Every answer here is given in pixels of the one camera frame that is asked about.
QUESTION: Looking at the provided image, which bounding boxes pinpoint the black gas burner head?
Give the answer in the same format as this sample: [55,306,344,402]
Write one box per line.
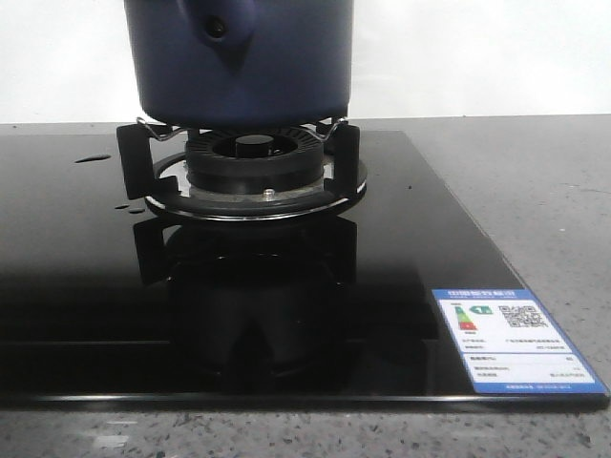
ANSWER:
[185,127,324,195]

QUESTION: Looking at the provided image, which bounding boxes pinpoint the blue white energy label sticker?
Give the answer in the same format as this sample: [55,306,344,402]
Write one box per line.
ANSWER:
[432,289,609,396]

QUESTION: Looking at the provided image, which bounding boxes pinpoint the black pot support grate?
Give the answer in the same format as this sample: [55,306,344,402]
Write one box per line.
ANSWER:
[116,118,367,222]

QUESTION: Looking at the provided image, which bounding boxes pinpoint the black glass gas cooktop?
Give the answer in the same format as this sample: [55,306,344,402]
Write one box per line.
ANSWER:
[1,132,610,411]

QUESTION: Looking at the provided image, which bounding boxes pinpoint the dark blue cooking pot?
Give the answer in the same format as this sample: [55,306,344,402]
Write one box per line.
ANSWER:
[124,1,354,129]

